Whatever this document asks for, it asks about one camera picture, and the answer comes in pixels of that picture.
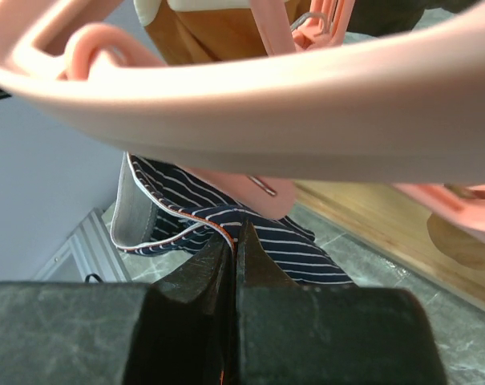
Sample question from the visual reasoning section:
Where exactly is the navy striped underwear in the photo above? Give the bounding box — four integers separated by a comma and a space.
111, 153, 353, 286

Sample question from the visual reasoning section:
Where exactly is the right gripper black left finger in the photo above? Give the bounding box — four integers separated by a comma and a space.
154, 235, 232, 384

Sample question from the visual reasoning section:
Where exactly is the brown hanging underwear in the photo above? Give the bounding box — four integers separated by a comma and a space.
145, 0, 307, 67
426, 214, 485, 270

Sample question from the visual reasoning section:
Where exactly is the brown hanging underwear right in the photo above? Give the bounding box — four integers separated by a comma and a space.
145, 0, 307, 67

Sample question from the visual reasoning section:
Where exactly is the cream hanging underwear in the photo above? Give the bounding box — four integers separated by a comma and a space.
133, 0, 250, 26

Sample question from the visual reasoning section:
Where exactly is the aluminium rail frame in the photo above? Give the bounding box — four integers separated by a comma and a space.
33, 209, 131, 282

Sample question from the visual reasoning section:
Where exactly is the brown hanging underwear left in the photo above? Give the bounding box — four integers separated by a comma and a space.
426, 214, 485, 270

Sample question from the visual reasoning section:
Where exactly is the pink round clip hanger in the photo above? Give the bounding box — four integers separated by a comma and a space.
0, 1, 485, 233

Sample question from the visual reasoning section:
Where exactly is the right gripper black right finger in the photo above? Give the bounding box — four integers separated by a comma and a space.
236, 220, 297, 384

